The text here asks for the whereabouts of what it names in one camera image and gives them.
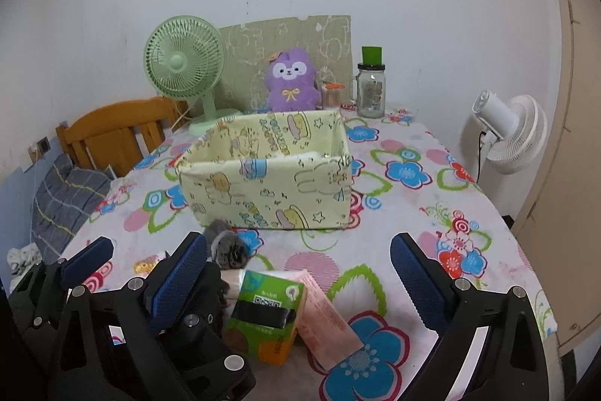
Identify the wooden chair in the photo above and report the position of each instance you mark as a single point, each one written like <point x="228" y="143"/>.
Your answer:
<point x="108" y="142"/>

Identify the black cloth band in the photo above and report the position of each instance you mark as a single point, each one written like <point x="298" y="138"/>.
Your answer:
<point x="263" y="312"/>

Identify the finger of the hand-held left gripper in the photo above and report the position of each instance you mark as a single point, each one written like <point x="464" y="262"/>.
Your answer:
<point x="89" y="257"/>
<point x="220" y="363"/>

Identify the black and white cloth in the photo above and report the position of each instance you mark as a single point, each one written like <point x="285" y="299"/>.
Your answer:
<point x="21" y="259"/>

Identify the green tissue packet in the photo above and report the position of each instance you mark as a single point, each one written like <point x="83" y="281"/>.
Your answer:
<point x="256" y="283"/>

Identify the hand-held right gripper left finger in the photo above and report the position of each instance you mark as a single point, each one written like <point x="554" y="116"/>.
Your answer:
<point x="176" y="283"/>

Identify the floral tablecloth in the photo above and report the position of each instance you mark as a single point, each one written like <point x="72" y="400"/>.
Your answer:
<point x="413" y="203"/>

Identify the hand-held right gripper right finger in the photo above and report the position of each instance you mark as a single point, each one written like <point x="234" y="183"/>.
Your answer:
<point x="418" y="283"/>

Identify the beige cloth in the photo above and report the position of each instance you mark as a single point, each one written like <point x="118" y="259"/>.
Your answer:
<point x="233" y="280"/>

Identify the beige wardrobe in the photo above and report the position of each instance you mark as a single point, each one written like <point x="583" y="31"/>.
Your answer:
<point x="573" y="147"/>

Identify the cotton swab container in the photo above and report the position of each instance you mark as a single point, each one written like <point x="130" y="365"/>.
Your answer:
<point x="331" y="98"/>

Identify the green desk fan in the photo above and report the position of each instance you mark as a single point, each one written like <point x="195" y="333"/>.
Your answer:
<point x="178" y="62"/>

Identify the pink tissue packet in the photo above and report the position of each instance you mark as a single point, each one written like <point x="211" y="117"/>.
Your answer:
<point x="324" y="321"/>

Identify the purple plush toy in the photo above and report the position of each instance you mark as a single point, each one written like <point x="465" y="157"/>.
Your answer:
<point x="291" y="93"/>

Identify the yellow cartoon fabric storage box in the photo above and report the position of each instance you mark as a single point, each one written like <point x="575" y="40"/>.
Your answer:
<point x="263" y="194"/>

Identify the white standing fan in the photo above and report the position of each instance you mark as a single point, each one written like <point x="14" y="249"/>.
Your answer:
<point x="521" y="133"/>

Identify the green patterned board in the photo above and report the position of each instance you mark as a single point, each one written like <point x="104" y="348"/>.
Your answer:
<point x="291" y="34"/>

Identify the glass jar with green lid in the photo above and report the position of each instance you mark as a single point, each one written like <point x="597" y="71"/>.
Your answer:
<point x="371" y="93"/>

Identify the grey plaid pillow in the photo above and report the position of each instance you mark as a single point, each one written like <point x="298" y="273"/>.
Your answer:
<point x="65" y="203"/>

